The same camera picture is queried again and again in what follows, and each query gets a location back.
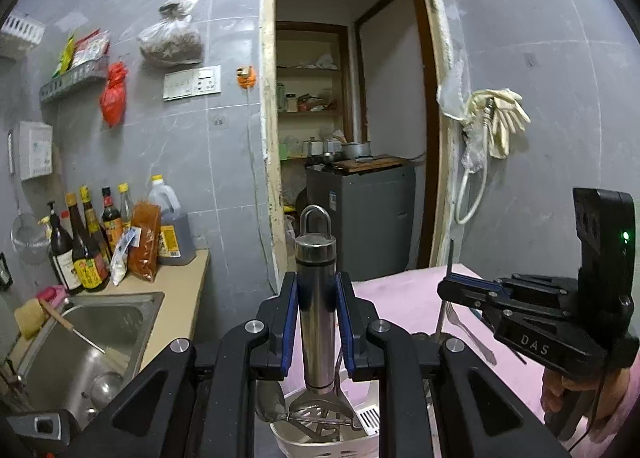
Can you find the small white hanging bag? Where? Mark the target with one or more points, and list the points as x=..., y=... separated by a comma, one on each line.
x=179, y=2

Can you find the black device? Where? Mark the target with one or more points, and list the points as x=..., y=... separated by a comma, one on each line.
x=40, y=430

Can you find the pink dish cloth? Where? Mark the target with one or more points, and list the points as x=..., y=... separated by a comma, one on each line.
x=51, y=294

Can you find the yellow sponge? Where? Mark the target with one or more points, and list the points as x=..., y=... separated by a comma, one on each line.
x=30, y=319

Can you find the wooden shelf unit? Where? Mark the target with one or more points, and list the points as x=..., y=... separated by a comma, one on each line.
x=310, y=70

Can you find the yellow label sauce bottle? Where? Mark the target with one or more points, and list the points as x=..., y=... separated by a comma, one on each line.
x=87, y=263

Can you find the pale wooden door frame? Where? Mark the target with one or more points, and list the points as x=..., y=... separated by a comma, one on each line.
x=267, y=137

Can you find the stainless steel spoon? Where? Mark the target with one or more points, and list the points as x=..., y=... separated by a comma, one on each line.
x=270, y=403

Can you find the person's right hand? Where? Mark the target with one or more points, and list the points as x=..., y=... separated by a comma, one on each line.
x=554, y=390

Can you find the red white packet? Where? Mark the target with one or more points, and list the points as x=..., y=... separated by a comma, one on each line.
x=91, y=48

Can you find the stainless steel potato masher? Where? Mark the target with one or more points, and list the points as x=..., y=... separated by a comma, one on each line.
x=315, y=313

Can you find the clear bag of dried goods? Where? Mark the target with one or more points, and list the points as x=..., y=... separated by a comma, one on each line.
x=170, y=42

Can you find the white plastic utensil basket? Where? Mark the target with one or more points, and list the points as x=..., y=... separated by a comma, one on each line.
x=320, y=448

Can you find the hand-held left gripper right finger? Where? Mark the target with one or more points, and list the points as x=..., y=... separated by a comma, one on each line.
x=345, y=323

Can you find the metal mesh strainer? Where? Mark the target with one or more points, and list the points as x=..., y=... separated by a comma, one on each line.
x=30, y=238

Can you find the red plastic bag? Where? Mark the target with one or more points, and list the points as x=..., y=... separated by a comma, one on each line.
x=113, y=97

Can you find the dark pump bottle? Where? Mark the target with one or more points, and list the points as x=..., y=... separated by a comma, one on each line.
x=62, y=258

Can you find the pink table cloth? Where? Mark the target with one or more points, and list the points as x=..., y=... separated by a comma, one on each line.
x=400, y=298

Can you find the clear plastic bag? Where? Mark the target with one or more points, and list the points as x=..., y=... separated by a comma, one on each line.
x=452, y=87

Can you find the person's right forearm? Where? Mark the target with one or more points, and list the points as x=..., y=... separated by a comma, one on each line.
x=620, y=403

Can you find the grey metal wall shelf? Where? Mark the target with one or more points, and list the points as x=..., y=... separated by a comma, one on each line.
x=75, y=80

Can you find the clear bottle yellow cap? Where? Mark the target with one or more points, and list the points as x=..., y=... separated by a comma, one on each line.
x=125, y=210

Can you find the small crumpled plastic bag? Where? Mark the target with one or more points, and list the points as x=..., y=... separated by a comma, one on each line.
x=472, y=152

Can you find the stainless steel sink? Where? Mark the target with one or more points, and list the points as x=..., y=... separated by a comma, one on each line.
x=100, y=333

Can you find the large oil jug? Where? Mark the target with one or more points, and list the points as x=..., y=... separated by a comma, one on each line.
x=170, y=228

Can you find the orange wall hook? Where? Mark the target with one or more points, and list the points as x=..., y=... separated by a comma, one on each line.
x=246, y=77

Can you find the brown bottle yellow cap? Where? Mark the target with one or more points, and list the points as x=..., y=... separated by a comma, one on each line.
x=95, y=223

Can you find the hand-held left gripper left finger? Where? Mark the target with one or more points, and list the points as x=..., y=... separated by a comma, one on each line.
x=287, y=323

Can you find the white wall switch panel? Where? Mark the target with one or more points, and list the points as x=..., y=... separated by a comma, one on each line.
x=178, y=85

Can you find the stainless steel fork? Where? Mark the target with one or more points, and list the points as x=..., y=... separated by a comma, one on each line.
x=467, y=330

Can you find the grey washing machine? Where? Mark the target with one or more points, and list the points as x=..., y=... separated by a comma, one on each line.
x=360, y=223

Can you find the white plastic bag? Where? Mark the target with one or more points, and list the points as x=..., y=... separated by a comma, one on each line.
x=326, y=61

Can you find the metal pot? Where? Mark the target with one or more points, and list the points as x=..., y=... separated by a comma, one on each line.
x=356, y=150

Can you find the dark bottle red cap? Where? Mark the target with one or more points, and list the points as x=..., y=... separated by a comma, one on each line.
x=112, y=223

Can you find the red chili packet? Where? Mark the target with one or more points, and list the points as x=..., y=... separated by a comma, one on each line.
x=144, y=243

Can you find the yellow rubber gloves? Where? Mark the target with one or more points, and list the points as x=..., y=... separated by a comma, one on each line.
x=502, y=117

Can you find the white blue packet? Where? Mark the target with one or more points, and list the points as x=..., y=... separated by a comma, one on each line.
x=121, y=258

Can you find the wooden cutting board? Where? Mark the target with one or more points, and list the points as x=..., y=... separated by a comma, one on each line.
x=370, y=163

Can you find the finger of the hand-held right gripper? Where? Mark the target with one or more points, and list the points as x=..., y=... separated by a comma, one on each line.
x=467, y=295
x=472, y=281

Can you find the white plastic wall rack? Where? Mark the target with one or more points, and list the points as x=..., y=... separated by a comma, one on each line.
x=20, y=35

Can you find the white wall socket panel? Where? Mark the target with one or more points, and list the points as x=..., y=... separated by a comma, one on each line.
x=206, y=80

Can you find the beige kitchen counter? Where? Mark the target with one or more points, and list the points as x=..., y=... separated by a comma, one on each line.
x=185, y=288

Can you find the yellow green packet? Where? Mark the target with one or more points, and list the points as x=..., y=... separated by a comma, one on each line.
x=64, y=55

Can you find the black wall plug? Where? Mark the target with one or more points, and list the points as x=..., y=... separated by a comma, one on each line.
x=5, y=273

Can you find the green plastic box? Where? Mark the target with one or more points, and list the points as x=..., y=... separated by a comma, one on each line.
x=283, y=148

